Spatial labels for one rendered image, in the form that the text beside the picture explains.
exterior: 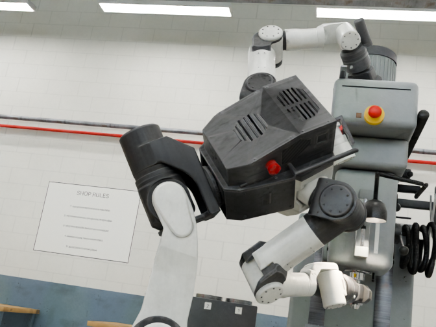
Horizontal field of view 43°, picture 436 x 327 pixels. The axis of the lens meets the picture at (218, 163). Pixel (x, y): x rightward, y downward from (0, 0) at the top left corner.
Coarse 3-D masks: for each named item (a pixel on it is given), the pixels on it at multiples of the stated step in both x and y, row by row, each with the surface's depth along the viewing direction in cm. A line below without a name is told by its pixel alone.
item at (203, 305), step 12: (192, 300) 179; (204, 300) 179; (216, 300) 180; (228, 300) 183; (240, 300) 181; (192, 312) 178; (204, 312) 178; (216, 312) 178; (228, 312) 179; (240, 312) 179; (252, 312) 179; (192, 324) 177; (204, 324) 177; (216, 324) 177; (228, 324) 178; (240, 324) 178; (252, 324) 178
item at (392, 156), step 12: (360, 144) 179; (372, 144) 178; (384, 144) 178; (396, 144) 177; (360, 156) 178; (372, 156) 177; (384, 156) 176; (396, 156) 176; (336, 168) 185; (348, 168) 183; (360, 168) 181; (372, 168) 179; (384, 168) 177; (396, 168) 176
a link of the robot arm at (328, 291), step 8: (320, 272) 159; (328, 272) 158; (336, 272) 158; (320, 280) 159; (328, 280) 157; (336, 280) 157; (344, 280) 161; (320, 288) 159; (328, 288) 156; (336, 288) 156; (344, 288) 159; (352, 288) 162; (320, 296) 164; (328, 296) 155; (336, 296) 155; (344, 296) 156; (328, 304) 155; (336, 304) 154; (344, 304) 156
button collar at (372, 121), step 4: (368, 108) 170; (364, 116) 170; (368, 116) 169; (380, 116) 169; (368, 120) 169; (372, 120) 169; (376, 120) 168; (380, 120) 168; (372, 124) 169; (376, 124) 169
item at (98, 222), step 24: (48, 192) 673; (72, 192) 667; (96, 192) 661; (120, 192) 656; (48, 216) 663; (72, 216) 658; (96, 216) 653; (120, 216) 647; (48, 240) 655; (72, 240) 649; (96, 240) 644; (120, 240) 639
